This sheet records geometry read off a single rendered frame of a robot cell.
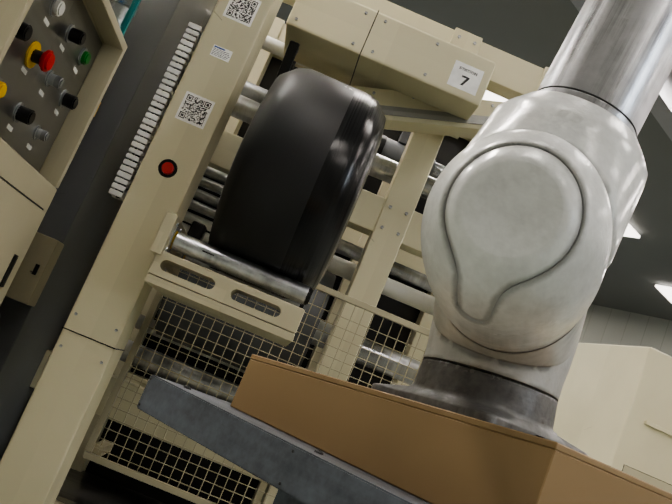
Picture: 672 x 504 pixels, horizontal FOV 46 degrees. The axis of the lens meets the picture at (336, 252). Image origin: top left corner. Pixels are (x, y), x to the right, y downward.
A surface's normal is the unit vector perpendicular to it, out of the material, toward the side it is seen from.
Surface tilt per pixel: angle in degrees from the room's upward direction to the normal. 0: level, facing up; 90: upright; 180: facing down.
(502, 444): 90
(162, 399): 90
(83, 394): 90
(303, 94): 60
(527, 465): 90
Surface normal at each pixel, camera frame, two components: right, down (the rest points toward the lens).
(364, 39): 0.10, -0.15
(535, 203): -0.27, -0.18
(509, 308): -0.16, 0.82
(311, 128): 0.18, -0.35
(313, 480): -0.63, -0.39
